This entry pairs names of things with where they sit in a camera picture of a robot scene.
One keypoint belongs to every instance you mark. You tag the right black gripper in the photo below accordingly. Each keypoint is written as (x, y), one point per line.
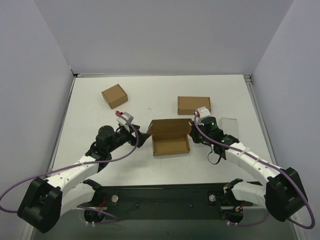
(195, 135)

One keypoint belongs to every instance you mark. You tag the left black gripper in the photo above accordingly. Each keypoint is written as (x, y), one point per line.
(136, 137)

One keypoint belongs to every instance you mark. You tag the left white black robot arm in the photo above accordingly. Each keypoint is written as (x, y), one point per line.
(47, 199)

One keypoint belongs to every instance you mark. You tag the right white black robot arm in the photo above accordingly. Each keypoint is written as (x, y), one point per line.
(279, 190)

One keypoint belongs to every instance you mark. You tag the small white flat box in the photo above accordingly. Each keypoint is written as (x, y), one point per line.
(230, 126)

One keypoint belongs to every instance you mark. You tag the rectangular closed cardboard box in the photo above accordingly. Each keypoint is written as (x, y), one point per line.
(186, 105)

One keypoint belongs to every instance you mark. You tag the small square cardboard box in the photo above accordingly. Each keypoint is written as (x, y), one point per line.
(115, 96)

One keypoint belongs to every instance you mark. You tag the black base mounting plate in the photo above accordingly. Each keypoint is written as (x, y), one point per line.
(202, 201)

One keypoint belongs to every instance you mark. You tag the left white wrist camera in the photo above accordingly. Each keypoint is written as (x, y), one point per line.
(124, 119)

